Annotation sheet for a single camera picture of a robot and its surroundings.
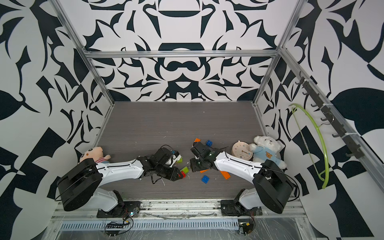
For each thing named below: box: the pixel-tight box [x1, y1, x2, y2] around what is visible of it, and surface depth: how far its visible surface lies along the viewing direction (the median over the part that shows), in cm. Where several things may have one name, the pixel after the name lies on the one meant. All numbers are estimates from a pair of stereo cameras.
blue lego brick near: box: [201, 175, 210, 184], surface depth 85 cm
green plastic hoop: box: [288, 103, 330, 189], surface depth 60 cm
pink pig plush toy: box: [79, 146, 111, 164], surface depth 86 cm
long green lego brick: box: [180, 166, 189, 174], surface depth 86 cm
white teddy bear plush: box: [249, 135, 287, 169], surface depth 87 cm
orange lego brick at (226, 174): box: [220, 171, 231, 180], surface depth 87 cm
